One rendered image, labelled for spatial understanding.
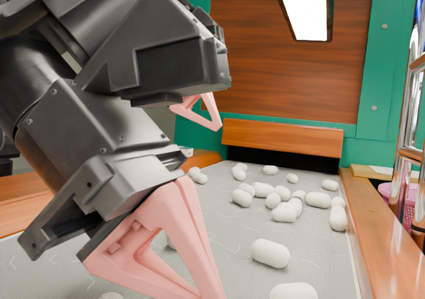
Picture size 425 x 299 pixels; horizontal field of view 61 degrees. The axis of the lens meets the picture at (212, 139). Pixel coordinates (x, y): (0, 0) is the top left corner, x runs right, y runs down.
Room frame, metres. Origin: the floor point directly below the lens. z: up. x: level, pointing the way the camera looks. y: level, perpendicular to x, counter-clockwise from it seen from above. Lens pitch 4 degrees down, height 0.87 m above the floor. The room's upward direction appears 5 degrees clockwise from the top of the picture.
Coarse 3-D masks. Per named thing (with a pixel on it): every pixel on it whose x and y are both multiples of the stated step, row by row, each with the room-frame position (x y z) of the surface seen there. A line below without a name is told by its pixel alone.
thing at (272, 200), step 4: (268, 196) 0.52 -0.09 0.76; (272, 196) 0.51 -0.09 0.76; (276, 196) 0.51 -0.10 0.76; (268, 200) 0.51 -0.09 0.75; (272, 200) 0.51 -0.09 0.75; (276, 200) 0.51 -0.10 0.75; (280, 200) 0.52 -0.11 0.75; (268, 204) 0.51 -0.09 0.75; (272, 204) 0.51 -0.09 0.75; (276, 204) 0.51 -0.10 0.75; (272, 208) 0.51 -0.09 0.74
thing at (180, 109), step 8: (192, 96) 0.55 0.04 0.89; (208, 96) 0.55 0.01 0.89; (176, 104) 0.55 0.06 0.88; (184, 104) 0.56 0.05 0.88; (208, 104) 0.55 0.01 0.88; (176, 112) 0.55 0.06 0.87; (184, 112) 0.55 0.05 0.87; (216, 112) 0.55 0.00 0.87; (192, 120) 0.55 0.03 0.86; (200, 120) 0.55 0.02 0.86; (216, 120) 0.55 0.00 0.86; (216, 128) 0.55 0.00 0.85
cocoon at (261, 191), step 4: (256, 188) 0.58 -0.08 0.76; (260, 188) 0.58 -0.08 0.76; (264, 188) 0.58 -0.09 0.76; (268, 188) 0.57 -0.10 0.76; (272, 188) 0.57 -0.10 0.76; (256, 192) 0.58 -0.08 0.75; (260, 192) 0.57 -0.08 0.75; (264, 192) 0.57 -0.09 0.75; (268, 192) 0.57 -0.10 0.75; (272, 192) 0.57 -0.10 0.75; (256, 196) 0.58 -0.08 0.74; (260, 196) 0.58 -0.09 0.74; (264, 196) 0.57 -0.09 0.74
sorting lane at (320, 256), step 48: (336, 192) 0.69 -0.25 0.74; (0, 240) 0.31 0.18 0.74; (240, 240) 0.37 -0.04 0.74; (288, 240) 0.38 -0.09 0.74; (336, 240) 0.40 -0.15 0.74; (0, 288) 0.23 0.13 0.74; (48, 288) 0.24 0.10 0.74; (96, 288) 0.24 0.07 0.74; (240, 288) 0.26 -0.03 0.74; (336, 288) 0.28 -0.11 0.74
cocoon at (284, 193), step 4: (276, 188) 0.59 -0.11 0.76; (280, 188) 0.57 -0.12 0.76; (284, 188) 0.57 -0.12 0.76; (276, 192) 0.58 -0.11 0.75; (280, 192) 0.57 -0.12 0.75; (284, 192) 0.57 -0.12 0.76; (288, 192) 0.57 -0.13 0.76; (280, 196) 0.57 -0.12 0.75; (284, 196) 0.56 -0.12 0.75; (288, 196) 0.57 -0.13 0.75; (284, 200) 0.57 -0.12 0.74
